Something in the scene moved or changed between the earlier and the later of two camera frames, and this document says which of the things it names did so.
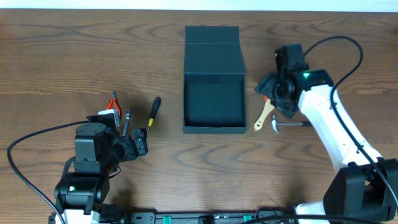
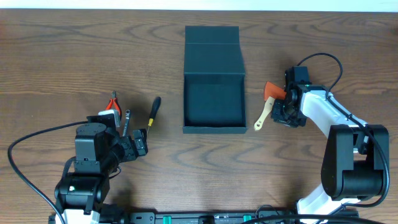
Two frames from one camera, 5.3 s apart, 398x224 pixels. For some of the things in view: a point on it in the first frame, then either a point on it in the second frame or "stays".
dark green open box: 214,81 stays
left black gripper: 134,146 stays
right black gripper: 268,86 → 278,105
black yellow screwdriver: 155,108 stays
